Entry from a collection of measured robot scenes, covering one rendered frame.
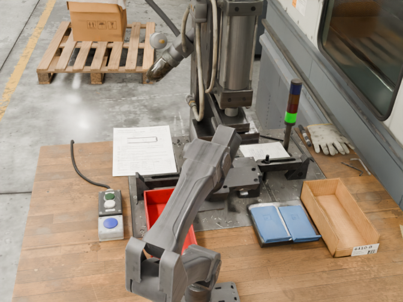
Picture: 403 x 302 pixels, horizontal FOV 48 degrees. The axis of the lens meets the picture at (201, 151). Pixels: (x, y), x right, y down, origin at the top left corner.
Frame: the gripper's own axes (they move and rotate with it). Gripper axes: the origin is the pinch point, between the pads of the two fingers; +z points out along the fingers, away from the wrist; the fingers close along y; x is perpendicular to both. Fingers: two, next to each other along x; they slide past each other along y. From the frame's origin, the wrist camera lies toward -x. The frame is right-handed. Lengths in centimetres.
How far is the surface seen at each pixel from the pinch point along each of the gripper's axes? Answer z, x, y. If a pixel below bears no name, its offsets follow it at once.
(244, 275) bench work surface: 13.5, -9.6, -17.0
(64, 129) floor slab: 202, 63, 132
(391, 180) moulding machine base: 36, -72, 11
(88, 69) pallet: 231, 45, 204
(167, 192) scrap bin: 24.2, 6.7, 11.6
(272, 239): 13.4, -18.9, -8.7
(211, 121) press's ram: 11.4, -7.9, 27.3
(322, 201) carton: 25.8, -40.9, 3.5
